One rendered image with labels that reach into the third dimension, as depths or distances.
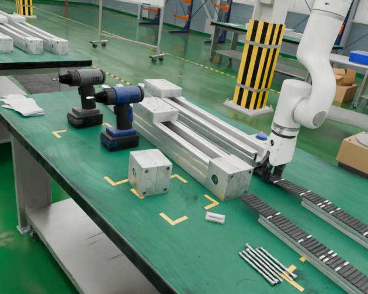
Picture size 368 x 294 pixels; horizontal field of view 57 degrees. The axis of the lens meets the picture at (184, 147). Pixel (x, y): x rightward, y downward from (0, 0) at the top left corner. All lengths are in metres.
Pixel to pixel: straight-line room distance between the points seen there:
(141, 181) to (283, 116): 0.46
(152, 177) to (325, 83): 0.53
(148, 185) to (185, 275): 0.30
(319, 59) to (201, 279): 0.65
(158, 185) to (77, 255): 0.73
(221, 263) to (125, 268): 0.80
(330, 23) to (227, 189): 0.53
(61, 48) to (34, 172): 1.13
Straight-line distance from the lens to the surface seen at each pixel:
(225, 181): 0.97
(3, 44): 2.56
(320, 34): 1.02
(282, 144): 1.08
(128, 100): 1.15
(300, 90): 1.03
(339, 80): 6.17
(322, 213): 1.07
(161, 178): 0.95
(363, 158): 1.46
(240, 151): 1.19
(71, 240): 1.67
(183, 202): 0.96
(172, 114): 1.27
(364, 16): 9.08
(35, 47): 2.58
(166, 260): 0.78
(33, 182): 1.79
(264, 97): 4.55
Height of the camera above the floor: 1.32
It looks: 25 degrees down
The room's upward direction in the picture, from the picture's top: 9 degrees clockwise
